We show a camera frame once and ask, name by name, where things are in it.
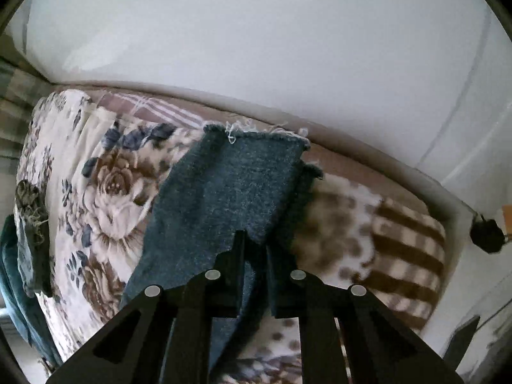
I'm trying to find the frayed dark jeans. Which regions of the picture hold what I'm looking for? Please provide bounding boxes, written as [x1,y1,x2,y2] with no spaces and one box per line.
[14,179,53,297]

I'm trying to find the dark blue denim pants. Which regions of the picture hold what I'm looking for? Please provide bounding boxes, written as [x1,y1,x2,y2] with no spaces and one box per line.
[119,123,324,382]

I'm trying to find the floral brown and blue blanket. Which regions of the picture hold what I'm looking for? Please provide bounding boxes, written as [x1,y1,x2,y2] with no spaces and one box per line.
[14,89,446,384]

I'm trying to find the dark flat object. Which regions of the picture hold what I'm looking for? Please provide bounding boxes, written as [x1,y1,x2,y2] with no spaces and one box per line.
[443,315,481,369]

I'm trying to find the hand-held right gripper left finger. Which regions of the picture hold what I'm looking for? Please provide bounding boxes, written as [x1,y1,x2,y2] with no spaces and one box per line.
[45,229,246,384]

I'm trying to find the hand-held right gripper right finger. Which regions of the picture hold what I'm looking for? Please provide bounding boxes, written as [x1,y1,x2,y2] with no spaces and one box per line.
[266,244,465,384]

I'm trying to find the black round object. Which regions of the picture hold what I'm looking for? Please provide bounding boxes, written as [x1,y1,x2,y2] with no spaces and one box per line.
[469,213,507,254]

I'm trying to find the dark teal cloth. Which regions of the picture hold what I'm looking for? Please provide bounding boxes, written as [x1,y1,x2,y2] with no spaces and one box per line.
[0,214,62,369]

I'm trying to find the beige bed mattress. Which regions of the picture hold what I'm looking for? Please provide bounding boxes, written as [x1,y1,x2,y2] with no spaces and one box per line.
[51,82,478,331]

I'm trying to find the green plaid curtain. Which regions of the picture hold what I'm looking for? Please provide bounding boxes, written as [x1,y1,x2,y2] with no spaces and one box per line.
[0,34,53,158]

